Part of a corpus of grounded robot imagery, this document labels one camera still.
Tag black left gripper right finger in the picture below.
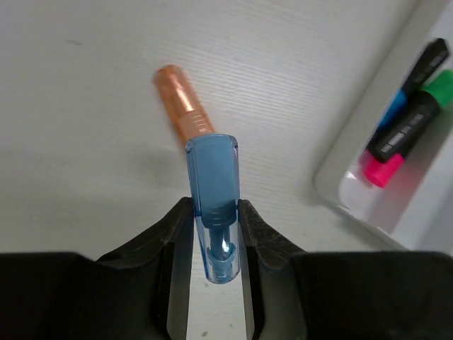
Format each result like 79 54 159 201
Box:
239 200 452 339

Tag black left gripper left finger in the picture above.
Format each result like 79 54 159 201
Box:
1 198 193 339

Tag blue translucent eraser case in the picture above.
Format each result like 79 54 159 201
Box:
185 133 240 284

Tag orange translucent eraser case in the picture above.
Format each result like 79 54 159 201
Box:
153 64 215 146

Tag black highlighter green cap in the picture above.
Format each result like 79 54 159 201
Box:
367 69 452 162

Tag black highlighter blue cap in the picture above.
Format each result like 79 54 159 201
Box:
377 38 450 131

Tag black highlighter pink cap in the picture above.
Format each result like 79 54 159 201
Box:
360 151 404 188

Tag white divided organizer tray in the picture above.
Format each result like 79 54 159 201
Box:
314 1 452 254

